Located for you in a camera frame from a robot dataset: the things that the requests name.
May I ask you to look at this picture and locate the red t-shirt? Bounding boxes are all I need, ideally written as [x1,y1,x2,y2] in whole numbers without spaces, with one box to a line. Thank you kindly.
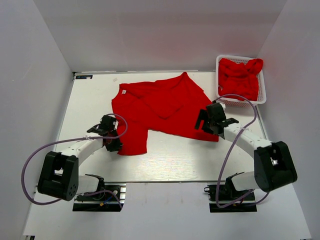
[111,72,219,156]

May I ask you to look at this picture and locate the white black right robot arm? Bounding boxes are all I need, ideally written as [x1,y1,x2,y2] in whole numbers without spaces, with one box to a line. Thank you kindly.
[195,102,298,199]

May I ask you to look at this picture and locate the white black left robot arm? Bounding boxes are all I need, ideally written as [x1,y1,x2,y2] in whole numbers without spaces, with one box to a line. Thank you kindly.
[37,114,123,201]

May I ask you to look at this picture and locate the red t-shirts in basket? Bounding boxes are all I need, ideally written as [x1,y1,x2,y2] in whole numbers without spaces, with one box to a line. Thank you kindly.
[218,58,264,101]

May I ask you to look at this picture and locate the blue label sticker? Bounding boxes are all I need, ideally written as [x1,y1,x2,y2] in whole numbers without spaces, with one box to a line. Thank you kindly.
[75,75,93,80]

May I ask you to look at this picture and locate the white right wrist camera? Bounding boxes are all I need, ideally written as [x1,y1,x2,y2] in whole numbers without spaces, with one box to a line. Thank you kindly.
[212,101,226,111]

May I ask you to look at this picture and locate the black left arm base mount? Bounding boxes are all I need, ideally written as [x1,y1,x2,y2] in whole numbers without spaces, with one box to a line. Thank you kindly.
[72,182,126,213]

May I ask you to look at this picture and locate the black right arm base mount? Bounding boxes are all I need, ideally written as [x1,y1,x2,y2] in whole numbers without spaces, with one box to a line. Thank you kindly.
[203,184,257,213]

